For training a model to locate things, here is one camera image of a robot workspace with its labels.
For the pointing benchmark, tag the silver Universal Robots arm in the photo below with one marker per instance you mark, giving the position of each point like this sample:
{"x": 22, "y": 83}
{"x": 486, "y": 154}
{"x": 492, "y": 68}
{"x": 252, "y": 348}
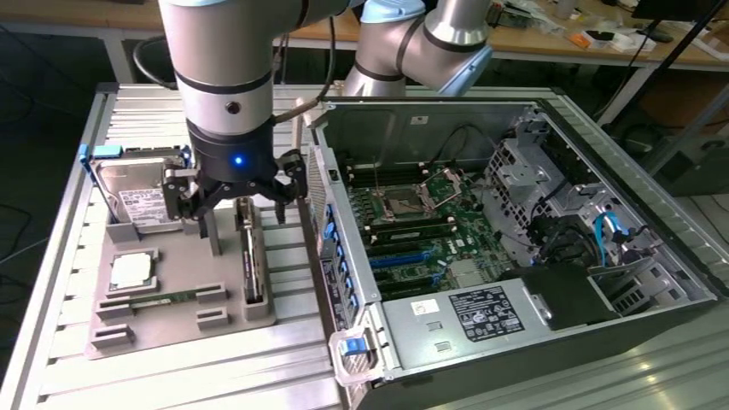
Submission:
{"x": 222, "y": 64}

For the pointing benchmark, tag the grey power supply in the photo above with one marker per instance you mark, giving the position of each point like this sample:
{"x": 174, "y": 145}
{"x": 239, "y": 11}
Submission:
{"x": 422, "y": 337}

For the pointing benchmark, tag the blue case latch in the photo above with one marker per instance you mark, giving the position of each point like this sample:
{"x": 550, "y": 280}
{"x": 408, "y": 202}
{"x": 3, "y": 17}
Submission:
{"x": 354, "y": 346}

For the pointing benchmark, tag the green RAM stick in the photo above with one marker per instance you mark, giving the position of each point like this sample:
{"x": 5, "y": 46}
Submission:
{"x": 162, "y": 297}

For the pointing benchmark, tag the white and orange device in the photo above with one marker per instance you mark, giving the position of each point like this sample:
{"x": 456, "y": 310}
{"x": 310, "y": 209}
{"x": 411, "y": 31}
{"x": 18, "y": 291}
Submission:
{"x": 610, "y": 40}

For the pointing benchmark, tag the blue expansion slot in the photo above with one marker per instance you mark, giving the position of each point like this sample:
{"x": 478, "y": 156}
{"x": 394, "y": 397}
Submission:
{"x": 399, "y": 259}

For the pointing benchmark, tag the wooden desk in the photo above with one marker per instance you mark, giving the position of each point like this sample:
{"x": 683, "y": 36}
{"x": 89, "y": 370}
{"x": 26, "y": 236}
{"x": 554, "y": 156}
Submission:
{"x": 57, "y": 17}

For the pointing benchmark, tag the CPU socket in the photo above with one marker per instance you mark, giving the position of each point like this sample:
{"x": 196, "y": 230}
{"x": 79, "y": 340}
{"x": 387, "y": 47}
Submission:
{"x": 402, "y": 204}

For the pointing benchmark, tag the metal disk bay cage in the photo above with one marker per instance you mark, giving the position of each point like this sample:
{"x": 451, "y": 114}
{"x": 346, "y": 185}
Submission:
{"x": 524, "y": 175}

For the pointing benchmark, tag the hard disk with blue bracket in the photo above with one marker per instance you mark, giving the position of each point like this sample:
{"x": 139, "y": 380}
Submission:
{"x": 137, "y": 188}

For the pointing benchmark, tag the black computer tower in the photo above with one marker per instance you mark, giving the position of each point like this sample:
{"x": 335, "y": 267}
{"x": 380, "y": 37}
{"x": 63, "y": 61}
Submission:
{"x": 700, "y": 171}

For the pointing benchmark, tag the open black PC case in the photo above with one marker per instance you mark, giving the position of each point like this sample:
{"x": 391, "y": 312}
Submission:
{"x": 570, "y": 354}

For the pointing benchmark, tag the black monitor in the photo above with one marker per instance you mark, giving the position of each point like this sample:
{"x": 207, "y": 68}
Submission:
{"x": 684, "y": 8}

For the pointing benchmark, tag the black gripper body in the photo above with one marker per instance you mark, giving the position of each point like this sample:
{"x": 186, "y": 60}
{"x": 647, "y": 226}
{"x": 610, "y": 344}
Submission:
{"x": 234, "y": 154}

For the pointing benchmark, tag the metal socket cover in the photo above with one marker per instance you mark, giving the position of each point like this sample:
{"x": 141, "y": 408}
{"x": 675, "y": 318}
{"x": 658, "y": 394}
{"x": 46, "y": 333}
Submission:
{"x": 443, "y": 184}

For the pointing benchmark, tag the thin locking lever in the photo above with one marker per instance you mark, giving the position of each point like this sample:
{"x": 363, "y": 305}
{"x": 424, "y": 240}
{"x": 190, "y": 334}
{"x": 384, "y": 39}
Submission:
{"x": 380, "y": 175}

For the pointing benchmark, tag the silver CPU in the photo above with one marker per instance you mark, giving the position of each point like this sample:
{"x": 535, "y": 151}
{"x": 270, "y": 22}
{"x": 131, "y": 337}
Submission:
{"x": 133, "y": 271}

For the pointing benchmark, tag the silver chipset heatsink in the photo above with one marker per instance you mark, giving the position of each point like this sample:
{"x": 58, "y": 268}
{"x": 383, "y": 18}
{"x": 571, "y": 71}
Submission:
{"x": 472, "y": 274}

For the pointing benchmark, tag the grey parts rack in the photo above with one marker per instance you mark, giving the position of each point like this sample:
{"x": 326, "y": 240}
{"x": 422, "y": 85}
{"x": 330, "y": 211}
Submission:
{"x": 183, "y": 273}

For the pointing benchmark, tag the black plastic cover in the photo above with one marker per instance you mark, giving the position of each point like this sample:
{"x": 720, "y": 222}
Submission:
{"x": 564, "y": 299}

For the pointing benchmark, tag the black expansion slot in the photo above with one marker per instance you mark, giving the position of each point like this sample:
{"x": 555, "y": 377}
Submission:
{"x": 404, "y": 285}

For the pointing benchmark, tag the black stand pole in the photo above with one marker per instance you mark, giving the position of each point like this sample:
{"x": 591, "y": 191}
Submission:
{"x": 683, "y": 40}

